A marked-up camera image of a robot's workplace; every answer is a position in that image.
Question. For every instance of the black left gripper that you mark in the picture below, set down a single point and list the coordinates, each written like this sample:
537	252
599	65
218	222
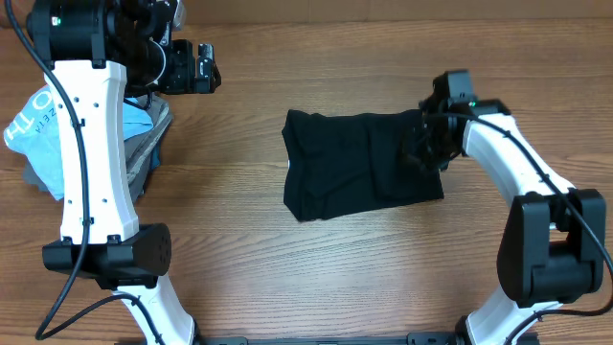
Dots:
185	82

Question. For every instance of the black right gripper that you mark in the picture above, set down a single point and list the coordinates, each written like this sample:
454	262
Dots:
441	164

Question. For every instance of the black t-shirt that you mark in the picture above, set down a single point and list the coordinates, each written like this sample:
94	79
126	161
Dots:
344	165

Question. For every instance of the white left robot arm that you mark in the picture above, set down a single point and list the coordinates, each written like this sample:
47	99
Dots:
95	55

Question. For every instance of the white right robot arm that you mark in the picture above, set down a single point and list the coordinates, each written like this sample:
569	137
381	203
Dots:
552	251

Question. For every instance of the brown cardboard backboard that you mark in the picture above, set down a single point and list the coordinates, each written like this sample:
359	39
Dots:
324	11

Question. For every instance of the grey folded garment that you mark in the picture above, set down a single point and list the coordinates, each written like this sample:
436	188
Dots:
146	157

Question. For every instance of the light blue printed t-shirt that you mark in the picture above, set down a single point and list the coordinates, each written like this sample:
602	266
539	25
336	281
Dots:
34	133

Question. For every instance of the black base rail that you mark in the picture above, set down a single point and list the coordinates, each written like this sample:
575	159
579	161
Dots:
325	339

